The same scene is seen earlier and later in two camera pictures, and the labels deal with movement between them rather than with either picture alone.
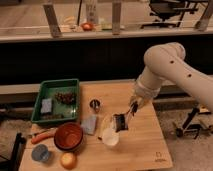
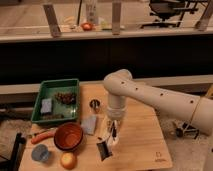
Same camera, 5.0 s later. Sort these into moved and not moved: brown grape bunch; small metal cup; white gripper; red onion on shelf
Moved: white gripper
Not moved: brown grape bunch; red onion on shelf; small metal cup
